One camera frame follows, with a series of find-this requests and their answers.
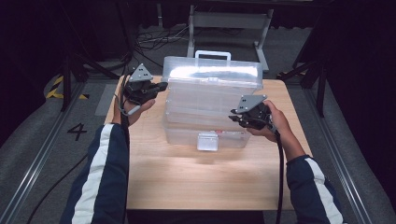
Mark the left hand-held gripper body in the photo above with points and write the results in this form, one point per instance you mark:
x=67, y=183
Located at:
x=138, y=90

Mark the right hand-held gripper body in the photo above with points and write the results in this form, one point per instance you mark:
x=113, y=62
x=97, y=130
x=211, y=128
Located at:
x=257, y=116

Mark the clear plastic storage box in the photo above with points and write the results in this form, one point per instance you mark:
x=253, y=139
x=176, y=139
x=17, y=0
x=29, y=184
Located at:
x=211, y=99

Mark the person's right hand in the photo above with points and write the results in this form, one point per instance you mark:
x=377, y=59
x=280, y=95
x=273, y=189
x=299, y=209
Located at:
x=278, y=123

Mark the person's left hand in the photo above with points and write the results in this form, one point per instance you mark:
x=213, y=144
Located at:
x=137, y=113

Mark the grey floor tape patch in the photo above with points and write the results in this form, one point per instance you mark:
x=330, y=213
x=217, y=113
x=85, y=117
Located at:
x=106, y=99

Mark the black tripod stand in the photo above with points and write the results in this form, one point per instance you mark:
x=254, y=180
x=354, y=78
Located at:
x=320, y=81
x=67, y=81

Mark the yellow and black hazard tape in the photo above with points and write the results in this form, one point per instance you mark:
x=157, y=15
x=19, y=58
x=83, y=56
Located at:
x=57, y=82

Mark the grey metal post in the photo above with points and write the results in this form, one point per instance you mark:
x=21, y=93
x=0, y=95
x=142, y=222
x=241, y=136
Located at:
x=160, y=15

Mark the grey metal table frame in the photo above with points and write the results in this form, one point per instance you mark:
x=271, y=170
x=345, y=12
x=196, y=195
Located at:
x=229, y=20

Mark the metal floor rail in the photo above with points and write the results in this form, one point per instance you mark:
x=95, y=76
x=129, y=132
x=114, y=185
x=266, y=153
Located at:
x=34, y=165
x=342, y=168

